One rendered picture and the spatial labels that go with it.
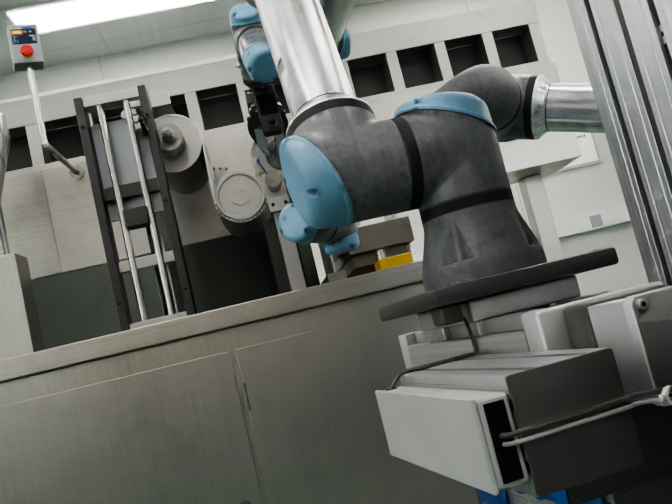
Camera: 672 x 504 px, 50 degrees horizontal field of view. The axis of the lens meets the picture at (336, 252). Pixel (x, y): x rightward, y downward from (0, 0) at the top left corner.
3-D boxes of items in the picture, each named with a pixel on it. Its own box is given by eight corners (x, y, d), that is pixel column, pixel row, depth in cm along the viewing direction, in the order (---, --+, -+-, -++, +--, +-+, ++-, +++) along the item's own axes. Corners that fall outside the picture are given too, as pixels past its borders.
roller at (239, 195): (220, 224, 173) (209, 176, 174) (227, 240, 198) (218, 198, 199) (270, 213, 174) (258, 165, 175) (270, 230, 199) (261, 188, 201)
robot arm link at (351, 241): (310, 257, 143) (297, 203, 144) (335, 256, 153) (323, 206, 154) (344, 246, 139) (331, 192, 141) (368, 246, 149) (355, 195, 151)
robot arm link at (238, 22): (230, 21, 145) (224, 3, 151) (240, 70, 153) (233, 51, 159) (269, 13, 146) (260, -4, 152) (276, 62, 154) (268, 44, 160)
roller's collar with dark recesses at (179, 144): (157, 152, 169) (152, 126, 169) (161, 159, 175) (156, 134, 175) (185, 147, 169) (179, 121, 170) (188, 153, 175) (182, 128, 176)
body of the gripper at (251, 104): (278, 105, 172) (271, 59, 164) (285, 125, 166) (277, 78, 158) (247, 112, 171) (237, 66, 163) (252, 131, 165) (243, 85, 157)
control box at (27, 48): (13, 60, 173) (5, 21, 174) (14, 72, 179) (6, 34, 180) (44, 58, 176) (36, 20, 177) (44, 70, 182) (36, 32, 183)
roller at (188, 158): (149, 177, 174) (137, 122, 175) (165, 199, 199) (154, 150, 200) (207, 165, 175) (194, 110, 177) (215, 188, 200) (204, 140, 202)
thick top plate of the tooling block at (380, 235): (349, 254, 171) (343, 230, 171) (336, 272, 210) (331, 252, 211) (414, 239, 172) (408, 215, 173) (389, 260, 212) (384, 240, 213)
